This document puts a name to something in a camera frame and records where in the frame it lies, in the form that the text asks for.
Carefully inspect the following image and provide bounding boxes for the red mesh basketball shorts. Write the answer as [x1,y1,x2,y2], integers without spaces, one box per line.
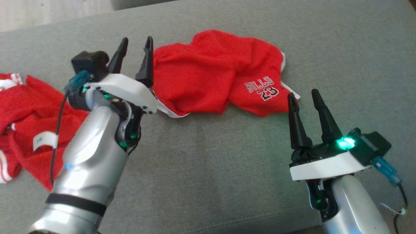
[152,29,301,118]

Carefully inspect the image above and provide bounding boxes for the black cable teal plug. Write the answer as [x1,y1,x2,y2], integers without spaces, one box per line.
[50,70,92,188]
[370,157,409,234]

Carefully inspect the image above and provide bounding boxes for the white cable label tag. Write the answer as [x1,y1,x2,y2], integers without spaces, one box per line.
[32,131,59,152]

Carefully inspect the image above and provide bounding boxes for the black left cable teal plug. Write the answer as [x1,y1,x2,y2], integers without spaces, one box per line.
[50,70,92,188]

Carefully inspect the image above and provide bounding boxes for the large grey sofa seat cushion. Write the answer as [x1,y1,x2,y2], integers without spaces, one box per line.
[0,0,416,234]

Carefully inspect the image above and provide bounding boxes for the black right cable teal plug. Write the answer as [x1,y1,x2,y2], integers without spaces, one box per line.
[370,157,409,234]

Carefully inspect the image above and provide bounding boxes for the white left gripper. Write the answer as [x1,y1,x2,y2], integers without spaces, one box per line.
[84,36,159,152]

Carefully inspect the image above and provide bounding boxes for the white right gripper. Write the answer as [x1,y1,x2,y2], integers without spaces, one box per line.
[287,89,371,221]

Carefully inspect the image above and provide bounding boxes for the red jersey white sleeves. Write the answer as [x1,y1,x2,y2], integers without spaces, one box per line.
[0,73,90,192]

